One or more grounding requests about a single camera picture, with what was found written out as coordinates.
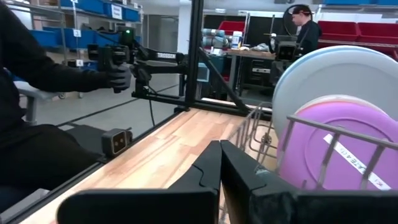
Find grey metal chair frame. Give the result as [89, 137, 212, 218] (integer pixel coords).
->
[14, 80, 62, 126]

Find large light blue plate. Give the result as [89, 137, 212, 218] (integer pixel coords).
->
[272, 45, 389, 94]

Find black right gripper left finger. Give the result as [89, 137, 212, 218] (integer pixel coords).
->
[57, 139, 223, 224]

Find person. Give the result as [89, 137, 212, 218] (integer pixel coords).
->
[290, 4, 323, 57]
[0, 0, 133, 215]

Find black metal table frame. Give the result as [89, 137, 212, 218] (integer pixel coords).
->
[130, 0, 274, 121]

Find red storage bin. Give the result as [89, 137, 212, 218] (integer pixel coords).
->
[317, 21, 359, 43]
[357, 22, 398, 47]
[217, 21, 246, 35]

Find large grey plate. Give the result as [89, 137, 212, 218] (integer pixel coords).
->
[271, 45, 398, 139]

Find grey wire dish rack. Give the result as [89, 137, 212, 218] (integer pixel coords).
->
[228, 101, 398, 224]

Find small purple plate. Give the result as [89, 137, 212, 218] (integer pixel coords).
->
[275, 101, 398, 192]

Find blue storage bin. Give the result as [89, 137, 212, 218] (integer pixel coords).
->
[29, 29, 66, 48]
[60, 0, 105, 14]
[104, 2, 141, 22]
[63, 29, 98, 47]
[95, 30, 123, 47]

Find black depth camera box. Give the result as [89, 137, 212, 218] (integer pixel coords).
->
[101, 127, 134, 157]

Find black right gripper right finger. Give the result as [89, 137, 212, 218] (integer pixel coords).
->
[220, 139, 398, 224]

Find person's hand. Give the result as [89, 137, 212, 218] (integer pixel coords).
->
[104, 61, 133, 94]

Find wooden workbench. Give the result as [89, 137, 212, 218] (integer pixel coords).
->
[226, 49, 277, 94]

